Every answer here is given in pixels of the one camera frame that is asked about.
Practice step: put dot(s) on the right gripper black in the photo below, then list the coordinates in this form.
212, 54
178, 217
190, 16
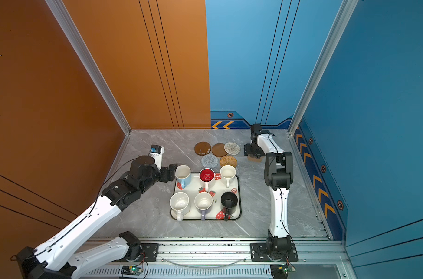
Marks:
247, 150

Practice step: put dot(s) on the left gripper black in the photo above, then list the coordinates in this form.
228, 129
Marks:
165, 171

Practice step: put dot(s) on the cork paw print coaster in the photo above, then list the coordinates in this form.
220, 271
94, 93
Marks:
254, 159

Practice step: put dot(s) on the white multicolour woven rope coaster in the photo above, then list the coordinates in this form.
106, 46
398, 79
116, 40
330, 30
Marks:
232, 148

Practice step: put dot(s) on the woven rattan round coaster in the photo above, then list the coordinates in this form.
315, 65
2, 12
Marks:
228, 160

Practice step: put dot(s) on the brown round wooden coaster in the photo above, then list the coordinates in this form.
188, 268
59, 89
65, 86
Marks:
218, 150

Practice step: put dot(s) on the grey blue rope coaster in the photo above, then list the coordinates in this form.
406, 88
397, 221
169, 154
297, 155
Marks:
209, 161

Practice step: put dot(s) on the dark scratched wooden coaster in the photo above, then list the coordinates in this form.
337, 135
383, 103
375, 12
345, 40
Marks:
202, 148

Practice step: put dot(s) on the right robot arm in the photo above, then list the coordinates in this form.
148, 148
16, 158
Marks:
278, 176

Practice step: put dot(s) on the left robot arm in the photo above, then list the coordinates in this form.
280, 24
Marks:
59, 258

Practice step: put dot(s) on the white mug front left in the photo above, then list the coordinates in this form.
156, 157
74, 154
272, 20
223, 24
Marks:
180, 204

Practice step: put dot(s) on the plain white mug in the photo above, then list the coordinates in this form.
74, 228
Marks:
228, 173

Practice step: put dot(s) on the white mug red inside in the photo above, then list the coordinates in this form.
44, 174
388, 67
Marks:
207, 178

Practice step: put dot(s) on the strawberry print serving tray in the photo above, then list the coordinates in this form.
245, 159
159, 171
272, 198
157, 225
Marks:
216, 192

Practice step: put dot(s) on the black mug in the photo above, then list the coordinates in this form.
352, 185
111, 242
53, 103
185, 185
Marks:
229, 202

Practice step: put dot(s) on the left green circuit board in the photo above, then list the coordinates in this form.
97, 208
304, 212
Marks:
131, 271

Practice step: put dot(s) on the green circuit board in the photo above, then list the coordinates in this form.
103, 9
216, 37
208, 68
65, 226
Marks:
281, 271
131, 271

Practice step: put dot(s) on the right green circuit board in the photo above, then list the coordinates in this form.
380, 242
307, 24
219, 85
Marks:
281, 271

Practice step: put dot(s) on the white mug blue handle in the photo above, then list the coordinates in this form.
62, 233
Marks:
183, 176

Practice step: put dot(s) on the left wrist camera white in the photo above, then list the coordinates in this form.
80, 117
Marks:
156, 152

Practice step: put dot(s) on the white mug purple handle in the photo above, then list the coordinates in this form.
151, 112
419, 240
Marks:
203, 203

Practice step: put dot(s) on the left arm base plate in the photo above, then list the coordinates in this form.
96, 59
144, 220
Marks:
146, 252

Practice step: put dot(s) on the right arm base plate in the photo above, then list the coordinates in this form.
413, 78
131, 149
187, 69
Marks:
261, 252

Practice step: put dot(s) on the aluminium front rail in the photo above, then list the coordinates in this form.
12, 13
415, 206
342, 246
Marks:
214, 258

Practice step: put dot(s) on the aluminium corner post right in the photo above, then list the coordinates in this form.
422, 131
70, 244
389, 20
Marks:
337, 29

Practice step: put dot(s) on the aluminium corner post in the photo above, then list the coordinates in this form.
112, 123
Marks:
337, 29
76, 40

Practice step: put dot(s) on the aluminium corner post left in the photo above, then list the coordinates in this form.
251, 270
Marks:
76, 40

